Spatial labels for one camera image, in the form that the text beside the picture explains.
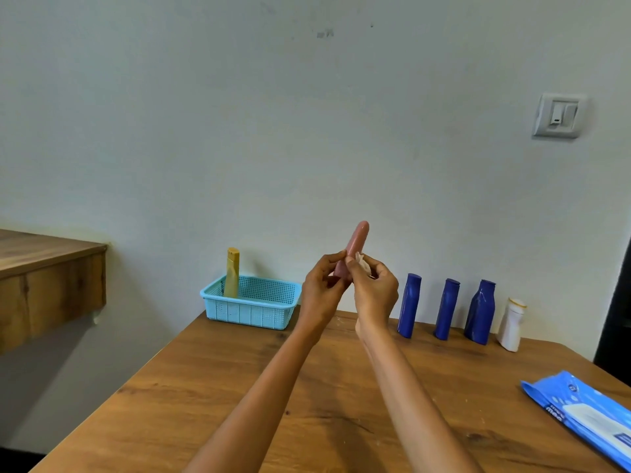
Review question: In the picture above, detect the person's left hand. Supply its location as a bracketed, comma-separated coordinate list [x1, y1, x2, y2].
[294, 250, 354, 343]

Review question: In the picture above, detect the person's right hand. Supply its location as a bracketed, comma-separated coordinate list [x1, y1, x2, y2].
[344, 254, 400, 343]

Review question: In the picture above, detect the white wipe cloth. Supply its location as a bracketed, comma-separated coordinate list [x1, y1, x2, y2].
[354, 252, 379, 281]

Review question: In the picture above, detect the slim dark blue bottle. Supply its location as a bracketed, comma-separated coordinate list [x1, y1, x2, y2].
[397, 273, 423, 340]
[433, 278, 461, 342]

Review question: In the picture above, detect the pink bottle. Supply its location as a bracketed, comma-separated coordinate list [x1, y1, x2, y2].
[333, 221, 371, 281]

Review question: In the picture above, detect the light blue plastic basket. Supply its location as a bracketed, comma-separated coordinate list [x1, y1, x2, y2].
[199, 275, 302, 331]

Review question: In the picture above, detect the wide dark blue bottle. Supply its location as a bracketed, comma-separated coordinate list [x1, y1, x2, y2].
[463, 279, 497, 346]

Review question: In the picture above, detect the blue wet wipes pack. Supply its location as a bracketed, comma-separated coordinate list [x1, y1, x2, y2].
[521, 371, 631, 471]

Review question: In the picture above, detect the person's left forearm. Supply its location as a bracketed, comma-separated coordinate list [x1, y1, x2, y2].
[182, 325, 319, 473]

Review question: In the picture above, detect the person's right forearm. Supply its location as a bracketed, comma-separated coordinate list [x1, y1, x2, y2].
[357, 327, 486, 473]

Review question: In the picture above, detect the wooden table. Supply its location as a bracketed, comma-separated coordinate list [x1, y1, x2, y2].
[29, 309, 631, 473]

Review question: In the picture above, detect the black door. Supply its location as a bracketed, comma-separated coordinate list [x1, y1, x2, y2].
[594, 236, 631, 388]

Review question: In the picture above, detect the wooden side desk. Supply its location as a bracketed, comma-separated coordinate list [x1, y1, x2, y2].
[0, 229, 108, 355]

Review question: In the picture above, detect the grey wall light switch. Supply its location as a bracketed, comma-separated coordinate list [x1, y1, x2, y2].
[532, 93, 588, 140]

